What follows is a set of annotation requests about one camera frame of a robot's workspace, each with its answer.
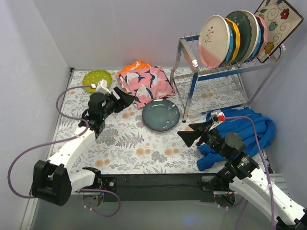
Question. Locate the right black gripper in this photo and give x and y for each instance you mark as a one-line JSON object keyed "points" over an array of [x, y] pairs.
{"points": [[201, 133]]}

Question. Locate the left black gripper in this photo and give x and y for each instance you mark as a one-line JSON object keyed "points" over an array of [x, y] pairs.
{"points": [[116, 100]]}

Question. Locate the green polka dot plate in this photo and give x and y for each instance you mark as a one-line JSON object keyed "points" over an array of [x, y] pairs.
{"points": [[94, 77]]}

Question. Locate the cream and pink plate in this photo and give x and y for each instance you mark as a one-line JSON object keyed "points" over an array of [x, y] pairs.
{"points": [[214, 41]]}

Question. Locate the blue polka dot plate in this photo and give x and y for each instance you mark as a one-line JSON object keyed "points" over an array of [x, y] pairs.
{"points": [[230, 49]]}

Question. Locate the yellow polka dot plate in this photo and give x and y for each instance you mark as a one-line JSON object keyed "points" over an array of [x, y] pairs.
{"points": [[236, 36]]}

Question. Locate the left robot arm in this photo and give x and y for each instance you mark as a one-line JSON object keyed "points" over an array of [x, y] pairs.
{"points": [[53, 180]]}

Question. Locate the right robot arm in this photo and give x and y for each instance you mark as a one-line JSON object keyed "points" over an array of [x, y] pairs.
{"points": [[242, 175]]}

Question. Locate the steel dish rack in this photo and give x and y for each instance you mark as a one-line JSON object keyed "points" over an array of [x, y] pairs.
{"points": [[192, 72]]}

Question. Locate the light blue plate in rack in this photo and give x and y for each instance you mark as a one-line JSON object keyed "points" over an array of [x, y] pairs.
{"points": [[256, 50]]}

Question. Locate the cream rimmed plate in rack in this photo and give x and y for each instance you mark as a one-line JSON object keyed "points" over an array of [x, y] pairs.
{"points": [[254, 36]]}

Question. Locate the dark teal plate in rack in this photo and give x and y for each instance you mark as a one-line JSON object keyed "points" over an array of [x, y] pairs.
{"points": [[242, 21]]}

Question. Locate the pink plate in rack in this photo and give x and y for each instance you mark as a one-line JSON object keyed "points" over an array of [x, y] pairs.
{"points": [[264, 34]]}

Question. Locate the pink bird print cloth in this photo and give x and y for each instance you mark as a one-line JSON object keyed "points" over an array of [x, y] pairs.
{"points": [[146, 84]]}

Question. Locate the orange cloth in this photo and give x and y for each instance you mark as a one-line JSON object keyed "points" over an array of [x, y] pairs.
{"points": [[136, 65]]}

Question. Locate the dark teal plate on table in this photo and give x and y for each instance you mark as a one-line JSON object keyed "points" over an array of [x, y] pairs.
{"points": [[161, 115]]}

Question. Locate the blue cloth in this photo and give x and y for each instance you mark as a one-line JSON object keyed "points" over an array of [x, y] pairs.
{"points": [[262, 128]]}

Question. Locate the square floral plate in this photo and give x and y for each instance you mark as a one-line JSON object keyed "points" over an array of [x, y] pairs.
{"points": [[281, 19]]}

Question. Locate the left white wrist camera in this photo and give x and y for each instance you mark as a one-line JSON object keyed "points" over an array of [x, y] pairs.
{"points": [[101, 87]]}

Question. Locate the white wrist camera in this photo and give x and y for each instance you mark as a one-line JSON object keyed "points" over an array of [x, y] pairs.
{"points": [[101, 87], [217, 116]]}

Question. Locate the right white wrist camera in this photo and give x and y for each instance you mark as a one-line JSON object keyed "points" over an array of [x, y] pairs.
{"points": [[217, 116]]}

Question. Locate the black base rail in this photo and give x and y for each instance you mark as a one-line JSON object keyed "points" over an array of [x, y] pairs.
{"points": [[165, 187]]}

